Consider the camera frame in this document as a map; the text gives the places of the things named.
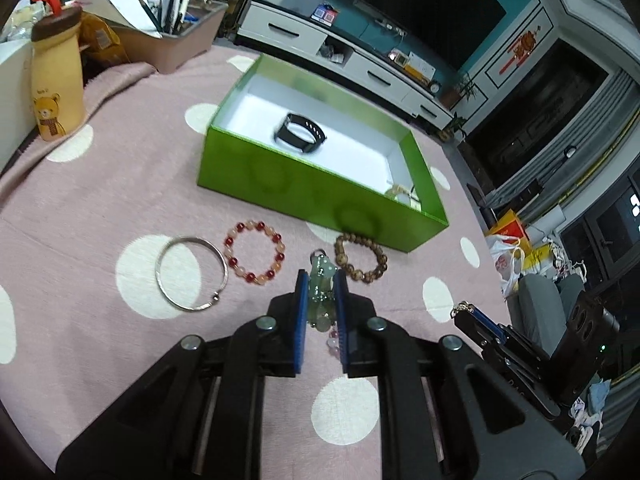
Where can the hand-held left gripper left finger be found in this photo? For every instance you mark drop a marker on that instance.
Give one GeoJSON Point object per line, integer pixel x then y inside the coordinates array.
{"type": "Point", "coordinates": [301, 320]}

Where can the yellow bear bottle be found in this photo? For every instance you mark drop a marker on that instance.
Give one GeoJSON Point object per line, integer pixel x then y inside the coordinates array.
{"type": "Point", "coordinates": [55, 85]}

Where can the silver bangle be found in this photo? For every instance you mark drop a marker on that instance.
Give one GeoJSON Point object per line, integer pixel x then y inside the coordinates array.
{"type": "Point", "coordinates": [159, 272]}

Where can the small potted plant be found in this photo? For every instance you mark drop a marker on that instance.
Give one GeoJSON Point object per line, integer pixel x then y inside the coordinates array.
{"type": "Point", "coordinates": [452, 127]}

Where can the white paper sheet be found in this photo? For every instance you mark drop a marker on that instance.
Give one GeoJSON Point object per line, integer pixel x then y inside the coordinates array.
{"type": "Point", "coordinates": [127, 5]}

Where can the white red plastic bag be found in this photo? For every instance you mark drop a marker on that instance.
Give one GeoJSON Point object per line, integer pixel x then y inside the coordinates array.
{"type": "Point", "coordinates": [505, 265]}

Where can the green cardboard box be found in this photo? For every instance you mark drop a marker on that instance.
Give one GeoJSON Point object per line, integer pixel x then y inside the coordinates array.
{"type": "Point", "coordinates": [300, 185]}

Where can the yellow snack packet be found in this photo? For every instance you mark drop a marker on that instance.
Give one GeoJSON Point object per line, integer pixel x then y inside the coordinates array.
{"type": "Point", "coordinates": [102, 37]}

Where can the green jade pendant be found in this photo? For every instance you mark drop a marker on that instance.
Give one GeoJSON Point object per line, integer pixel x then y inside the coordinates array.
{"type": "Point", "coordinates": [320, 285]}

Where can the white box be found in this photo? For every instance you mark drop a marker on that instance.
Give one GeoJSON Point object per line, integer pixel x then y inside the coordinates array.
{"type": "Point", "coordinates": [15, 105]}

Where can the beige jewelry card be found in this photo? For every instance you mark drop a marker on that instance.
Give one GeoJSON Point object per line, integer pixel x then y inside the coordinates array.
{"type": "Point", "coordinates": [415, 201]}

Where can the grey cushion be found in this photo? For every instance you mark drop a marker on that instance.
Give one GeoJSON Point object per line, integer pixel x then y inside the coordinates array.
{"type": "Point", "coordinates": [545, 310]}

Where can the tall potted plant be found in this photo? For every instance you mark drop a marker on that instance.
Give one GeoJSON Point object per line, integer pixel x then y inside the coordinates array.
{"type": "Point", "coordinates": [457, 92]}

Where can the large flat television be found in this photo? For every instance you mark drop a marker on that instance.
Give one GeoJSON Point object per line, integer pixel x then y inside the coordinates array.
{"type": "Point", "coordinates": [425, 5]}

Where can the small white display device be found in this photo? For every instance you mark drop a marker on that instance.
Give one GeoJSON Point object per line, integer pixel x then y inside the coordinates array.
{"type": "Point", "coordinates": [397, 57]}

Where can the black alarm clock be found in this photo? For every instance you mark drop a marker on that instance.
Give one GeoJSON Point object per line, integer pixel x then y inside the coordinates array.
{"type": "Point", "coordinates": [434, 88]}

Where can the pink organizer bin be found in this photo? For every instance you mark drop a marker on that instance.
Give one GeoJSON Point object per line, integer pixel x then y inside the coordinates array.
{"type": "Point", "coordinates": [185, 45]}

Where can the desk calendar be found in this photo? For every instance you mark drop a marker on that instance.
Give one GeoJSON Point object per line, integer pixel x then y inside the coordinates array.
{"type": "Point", "coordinates": [419, 67]}

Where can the red knot wall decoration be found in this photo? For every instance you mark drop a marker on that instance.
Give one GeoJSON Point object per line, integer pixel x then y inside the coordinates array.
{"type": "Point", "coordinates": [522, 47]}

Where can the bunch of pens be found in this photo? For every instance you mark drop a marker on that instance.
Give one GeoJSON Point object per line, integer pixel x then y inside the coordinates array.
{"type": "Point", "coordinates": [175, 5]}

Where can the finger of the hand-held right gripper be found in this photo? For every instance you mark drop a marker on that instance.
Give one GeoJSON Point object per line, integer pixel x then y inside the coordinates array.
{"type": "Point", "coordinates": [520, 385]}
{"type": "Point", "coordinates": [484, 321]}

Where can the pink polka-dot tablecloth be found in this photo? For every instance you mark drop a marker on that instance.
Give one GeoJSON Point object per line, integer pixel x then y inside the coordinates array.
{"type": "Point", "coordinates": [100, 200]}

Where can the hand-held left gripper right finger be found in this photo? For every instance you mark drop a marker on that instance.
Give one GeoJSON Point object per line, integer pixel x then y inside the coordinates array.
{"type": "Point", "coordinates": [341, 320]}

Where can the white television cabinet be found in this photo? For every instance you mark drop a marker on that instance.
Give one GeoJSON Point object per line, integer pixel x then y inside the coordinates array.
{"type": "Point", "coordinates": [300, 35]}

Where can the black fitness band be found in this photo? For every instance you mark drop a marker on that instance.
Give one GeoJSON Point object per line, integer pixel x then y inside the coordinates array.
{"type": "Point", "coordinates": [300, 144]}

